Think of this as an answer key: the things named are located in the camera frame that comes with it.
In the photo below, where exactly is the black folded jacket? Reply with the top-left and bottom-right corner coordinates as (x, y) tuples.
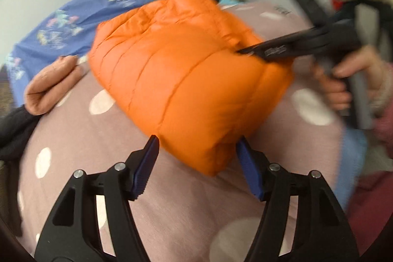
(0, 106), (41, 162)

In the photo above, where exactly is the person's right hand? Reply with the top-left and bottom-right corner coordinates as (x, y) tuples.
(313, 45), (392, 113)

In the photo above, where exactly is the blue tree print sheet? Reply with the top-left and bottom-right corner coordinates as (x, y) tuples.
(6, 0), (155, 106)

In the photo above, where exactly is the pink sleeve right forearm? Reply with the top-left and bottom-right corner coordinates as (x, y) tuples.
(347, 63), (392, 254)

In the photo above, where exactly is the pink quilted folded garment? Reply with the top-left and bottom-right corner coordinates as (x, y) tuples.
(24, 55), (89, 116)

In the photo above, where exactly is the orange puffer jacket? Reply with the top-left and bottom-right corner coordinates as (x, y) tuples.
(88, 0), (294, 176)

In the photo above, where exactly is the pink polka dot bedspread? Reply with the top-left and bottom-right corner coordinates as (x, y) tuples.
(14, 0), (369, 262)

